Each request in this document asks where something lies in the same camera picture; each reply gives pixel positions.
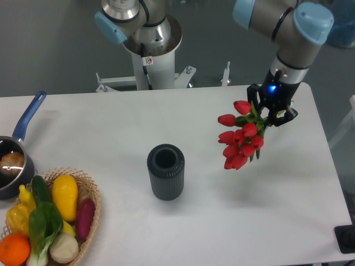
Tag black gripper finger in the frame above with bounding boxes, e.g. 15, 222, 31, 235
247, 84, 261, 114
268, 106, 298, 127

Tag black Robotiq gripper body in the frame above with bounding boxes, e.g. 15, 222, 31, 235
259, 70, 300, 112

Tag red tulip bouquet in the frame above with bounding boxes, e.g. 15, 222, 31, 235
217, 100, 268, 170

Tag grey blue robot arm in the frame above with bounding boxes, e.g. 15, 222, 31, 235
232, 1, 334, 128

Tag blue translucent container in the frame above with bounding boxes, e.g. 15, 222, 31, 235
327, 0, 354, 48

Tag dark grey ribbed vase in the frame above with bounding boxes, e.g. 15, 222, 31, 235
147, 144, 185, 201

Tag black device at edge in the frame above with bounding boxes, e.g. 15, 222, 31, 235
334, 225, 354, 254

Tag woven wicker basket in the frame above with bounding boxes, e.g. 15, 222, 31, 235
1, 168, 100, 265

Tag purple eggplant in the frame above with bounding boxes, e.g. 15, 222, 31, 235
75, 198, 95, 241

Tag yellow squash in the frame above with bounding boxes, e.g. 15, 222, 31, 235
52, 175, 78, 223

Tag yellow lemon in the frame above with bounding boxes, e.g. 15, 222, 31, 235
61, 221, 76, 237

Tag green cucumber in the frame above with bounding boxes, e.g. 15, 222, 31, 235
32, 175, 53, 205

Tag green bok choy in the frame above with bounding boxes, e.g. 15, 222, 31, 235
26, 202, 63, 265

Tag brown bread roll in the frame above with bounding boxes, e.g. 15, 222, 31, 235
1, 152, 24, 176

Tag small yellow pepper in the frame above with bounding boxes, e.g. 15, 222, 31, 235
19, 185, 36, 211

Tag yellow bell pepper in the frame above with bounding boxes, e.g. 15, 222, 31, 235
6, 203, 31, 237

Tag orange fruit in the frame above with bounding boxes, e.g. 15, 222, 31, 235
1, 234, 31, 265

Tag white frame at right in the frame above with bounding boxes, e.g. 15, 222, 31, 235
328, 95, 354, 149

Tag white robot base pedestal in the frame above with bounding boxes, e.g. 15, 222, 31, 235
94, 1, 196, 90

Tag blue handled saucepan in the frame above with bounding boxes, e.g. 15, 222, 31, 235
1, 91, 47, 200

